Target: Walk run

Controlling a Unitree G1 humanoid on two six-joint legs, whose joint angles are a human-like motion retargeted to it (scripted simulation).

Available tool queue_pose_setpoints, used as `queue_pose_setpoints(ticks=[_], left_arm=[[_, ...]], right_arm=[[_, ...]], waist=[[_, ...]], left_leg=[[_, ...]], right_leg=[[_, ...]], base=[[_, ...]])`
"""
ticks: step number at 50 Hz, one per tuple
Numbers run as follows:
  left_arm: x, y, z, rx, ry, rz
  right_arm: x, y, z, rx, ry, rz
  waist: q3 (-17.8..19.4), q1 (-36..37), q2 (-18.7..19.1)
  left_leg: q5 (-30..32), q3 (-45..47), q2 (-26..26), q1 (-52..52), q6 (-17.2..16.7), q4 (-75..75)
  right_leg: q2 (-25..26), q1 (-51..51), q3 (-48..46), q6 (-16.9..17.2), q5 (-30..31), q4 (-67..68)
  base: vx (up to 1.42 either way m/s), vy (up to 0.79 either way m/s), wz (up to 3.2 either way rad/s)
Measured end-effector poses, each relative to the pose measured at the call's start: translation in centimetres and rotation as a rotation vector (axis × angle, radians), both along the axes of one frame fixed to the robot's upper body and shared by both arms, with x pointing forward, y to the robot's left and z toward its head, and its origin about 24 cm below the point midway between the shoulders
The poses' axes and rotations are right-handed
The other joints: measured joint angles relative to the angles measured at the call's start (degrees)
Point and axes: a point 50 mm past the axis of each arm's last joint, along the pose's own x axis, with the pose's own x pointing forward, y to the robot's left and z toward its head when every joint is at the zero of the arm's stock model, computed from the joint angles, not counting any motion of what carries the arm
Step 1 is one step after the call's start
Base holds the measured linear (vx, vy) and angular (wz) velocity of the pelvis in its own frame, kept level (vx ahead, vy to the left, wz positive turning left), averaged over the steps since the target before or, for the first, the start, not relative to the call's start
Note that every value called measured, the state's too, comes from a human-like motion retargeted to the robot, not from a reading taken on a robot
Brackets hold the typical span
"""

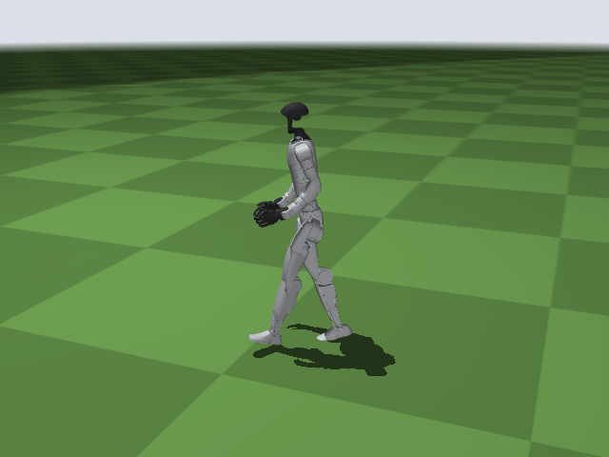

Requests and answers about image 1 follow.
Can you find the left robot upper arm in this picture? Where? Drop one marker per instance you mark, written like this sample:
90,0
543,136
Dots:
304,156

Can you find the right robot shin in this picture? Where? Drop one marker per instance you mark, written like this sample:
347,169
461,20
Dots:
329,301

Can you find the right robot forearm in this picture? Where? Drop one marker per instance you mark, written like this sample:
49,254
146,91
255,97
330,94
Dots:
288,198

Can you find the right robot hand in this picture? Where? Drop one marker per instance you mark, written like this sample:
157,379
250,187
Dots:
269,205

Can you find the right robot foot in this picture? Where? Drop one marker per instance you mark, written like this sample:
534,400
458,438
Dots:
332,334

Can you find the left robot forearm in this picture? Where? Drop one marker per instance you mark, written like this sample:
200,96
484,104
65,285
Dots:
306,198

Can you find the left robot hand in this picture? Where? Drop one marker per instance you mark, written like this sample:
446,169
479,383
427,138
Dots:
270,217

